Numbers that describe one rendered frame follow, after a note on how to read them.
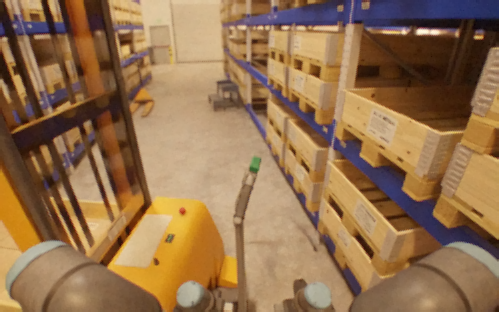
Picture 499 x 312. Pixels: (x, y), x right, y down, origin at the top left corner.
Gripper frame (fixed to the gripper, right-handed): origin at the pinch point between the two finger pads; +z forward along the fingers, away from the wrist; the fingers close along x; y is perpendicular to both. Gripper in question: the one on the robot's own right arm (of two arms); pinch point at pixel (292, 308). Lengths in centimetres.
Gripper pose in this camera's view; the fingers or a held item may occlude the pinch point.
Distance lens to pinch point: 131.5
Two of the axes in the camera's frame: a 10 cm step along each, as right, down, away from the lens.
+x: 9.8, 0.3, 1.8
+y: 0.9, 7.8, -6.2
